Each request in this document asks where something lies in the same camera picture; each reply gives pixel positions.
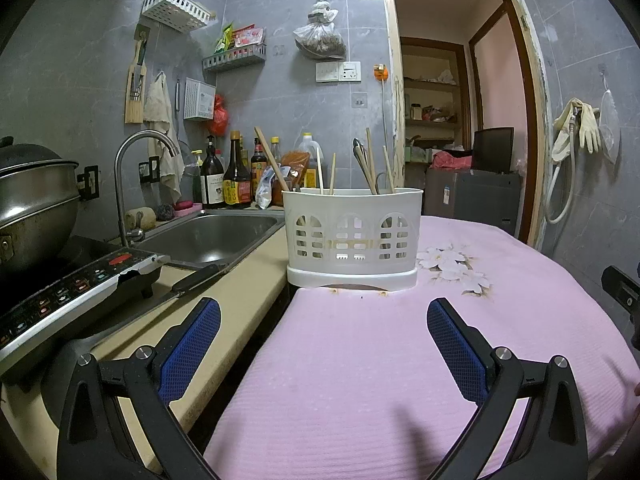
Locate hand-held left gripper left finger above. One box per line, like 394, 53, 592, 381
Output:
56, 297, 222, 480

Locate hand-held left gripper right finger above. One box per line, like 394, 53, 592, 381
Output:
426, 297, 590, 480

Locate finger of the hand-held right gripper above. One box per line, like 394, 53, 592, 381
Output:
601, 265, 640, 322

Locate white plastic utensil holder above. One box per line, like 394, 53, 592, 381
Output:
282, 187, 421, 291

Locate wooden chopstick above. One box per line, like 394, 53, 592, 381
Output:
254, 126, 292, 192
365, 127, 378, 195

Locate pink flower print tablecloth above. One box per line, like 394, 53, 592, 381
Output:
205, 215, 640, 480

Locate steel sink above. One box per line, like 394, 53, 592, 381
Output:
131, 209, 286, 269

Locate black induction cooker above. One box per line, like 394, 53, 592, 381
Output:
0, 237, 171, 362

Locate tan loofah sponge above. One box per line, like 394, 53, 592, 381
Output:
125, 206, 157, 229

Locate grey cabinet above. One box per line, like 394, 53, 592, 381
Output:
424, 167, 524, 239

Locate cream rubber gloves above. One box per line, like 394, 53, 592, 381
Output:
577, 104, 601, 155

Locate hanging clear plastic bag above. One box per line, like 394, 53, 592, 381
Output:
598, 77, 622, 165

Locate dark bottle white label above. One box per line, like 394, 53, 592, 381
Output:
200, 135, 226, 210

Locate soy sauce bottle yellow label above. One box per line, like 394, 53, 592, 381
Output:
223, 131, 253, 210

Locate blue white packet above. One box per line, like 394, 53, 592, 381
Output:
256, 165, 276, 210

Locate black monitor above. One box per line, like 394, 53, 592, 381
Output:
472, 127, 515, 174

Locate red cloth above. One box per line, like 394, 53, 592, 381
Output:
431, 152, 474, 171

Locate dark sauce bottle red label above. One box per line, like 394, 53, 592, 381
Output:
250, 139, 269, 197

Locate orange seasoning packet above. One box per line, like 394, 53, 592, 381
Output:
272, 150, 311, 207

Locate steel pot with lid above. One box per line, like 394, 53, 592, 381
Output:
0, 135, 81, 272

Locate steel faucet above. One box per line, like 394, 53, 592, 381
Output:
114, 130, 181, 247

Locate large oil jug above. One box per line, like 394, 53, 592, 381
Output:
298, 132, 324, 189

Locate red plastic bag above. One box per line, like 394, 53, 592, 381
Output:
208, 94, 230, 136

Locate hanging beige towel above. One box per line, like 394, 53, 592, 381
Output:
144, 71, 185, 202

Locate wooden cutting board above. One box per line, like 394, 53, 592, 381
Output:
124, 25, 150, 125

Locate wooden storage shelf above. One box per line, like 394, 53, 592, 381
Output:
400, 37, 471, 162

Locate yellow green snack packet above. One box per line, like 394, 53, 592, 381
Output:
215, 22, 235, 55

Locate red snack packet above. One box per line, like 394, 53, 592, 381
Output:
231, 25, 265, 50

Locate hanging plastic bag dried goods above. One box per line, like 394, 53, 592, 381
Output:
293, 0, 347, 59

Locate black handle kitchen knife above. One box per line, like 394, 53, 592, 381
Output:
92, 263, 221, 349

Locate white sprayer hose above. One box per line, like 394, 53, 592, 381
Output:
544, 100, 584, 225

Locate black wall socket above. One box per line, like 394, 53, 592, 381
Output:
139, 156, 161, 184
77, 165, 100, 201

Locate wooden door frame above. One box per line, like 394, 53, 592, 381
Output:
385, 0, 549, 252

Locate white wall box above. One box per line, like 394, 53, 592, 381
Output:
184, 77, 217, 121

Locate grey wall shelf basket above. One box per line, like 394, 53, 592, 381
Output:
202, 45, 267, 72

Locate white wall basket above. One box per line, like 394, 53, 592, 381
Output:
141, 0, 211, 31

